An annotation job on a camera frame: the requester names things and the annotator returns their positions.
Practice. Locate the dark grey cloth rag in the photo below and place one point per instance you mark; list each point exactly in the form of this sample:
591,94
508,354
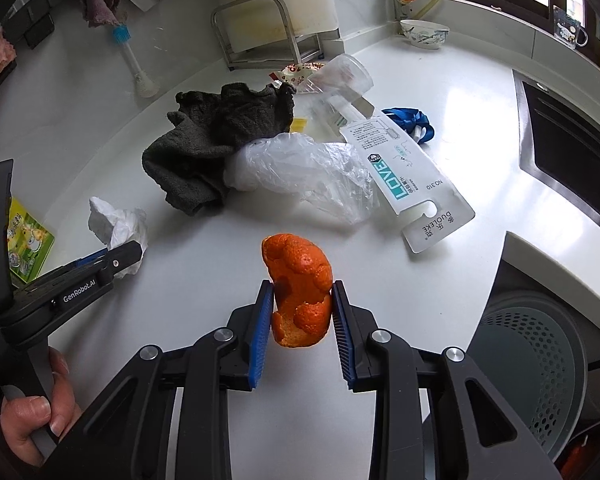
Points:
188,162

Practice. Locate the steel cutting board rack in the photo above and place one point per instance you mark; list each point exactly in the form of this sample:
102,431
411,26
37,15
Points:
256,34

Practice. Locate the orange peel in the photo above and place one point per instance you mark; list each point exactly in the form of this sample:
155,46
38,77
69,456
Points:
302,278

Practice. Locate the blue ribbon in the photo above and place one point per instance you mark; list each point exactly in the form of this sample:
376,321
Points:
413,121

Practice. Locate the white tissue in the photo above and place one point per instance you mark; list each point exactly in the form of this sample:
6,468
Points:
114,227

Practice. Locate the clear plastic bag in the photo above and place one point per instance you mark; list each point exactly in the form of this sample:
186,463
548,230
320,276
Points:
330,176

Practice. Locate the red patterned snack bag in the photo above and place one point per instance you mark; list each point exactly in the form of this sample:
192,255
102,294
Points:
294,74

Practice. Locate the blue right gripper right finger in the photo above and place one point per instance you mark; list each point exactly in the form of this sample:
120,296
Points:
344,328

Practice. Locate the left hand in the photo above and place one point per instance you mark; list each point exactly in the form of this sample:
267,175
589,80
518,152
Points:
22,417

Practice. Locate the yellow green refill pouch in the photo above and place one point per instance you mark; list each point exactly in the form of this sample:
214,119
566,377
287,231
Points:
28,243

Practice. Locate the black sink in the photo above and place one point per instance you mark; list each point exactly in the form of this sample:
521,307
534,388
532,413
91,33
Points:
559,145

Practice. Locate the glass mug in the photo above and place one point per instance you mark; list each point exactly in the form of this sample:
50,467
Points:
568,30

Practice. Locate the blue white bottle brush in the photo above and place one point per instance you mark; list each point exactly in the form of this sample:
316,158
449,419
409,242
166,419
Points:
144,86

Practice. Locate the grey perforated trash bin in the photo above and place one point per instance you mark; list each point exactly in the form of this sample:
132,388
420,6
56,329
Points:
530,349

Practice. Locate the white patterned bowl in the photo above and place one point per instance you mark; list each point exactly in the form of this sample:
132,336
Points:
423,34

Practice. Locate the white product packaging card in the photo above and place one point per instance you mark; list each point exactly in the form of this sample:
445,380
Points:
408,178

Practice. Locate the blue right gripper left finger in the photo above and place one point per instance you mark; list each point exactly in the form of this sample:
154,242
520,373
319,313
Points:
258,330

